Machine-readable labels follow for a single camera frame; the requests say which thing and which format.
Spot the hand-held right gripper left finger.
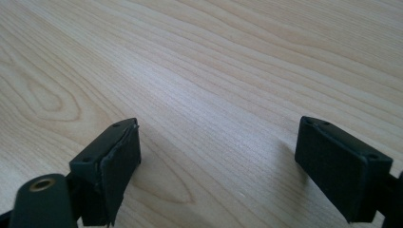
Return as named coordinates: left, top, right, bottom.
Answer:
left=68, top=117, right=143, bottom=228

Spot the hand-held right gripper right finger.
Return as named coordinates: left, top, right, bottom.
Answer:
left=294, top=115, right=394, bottom=224

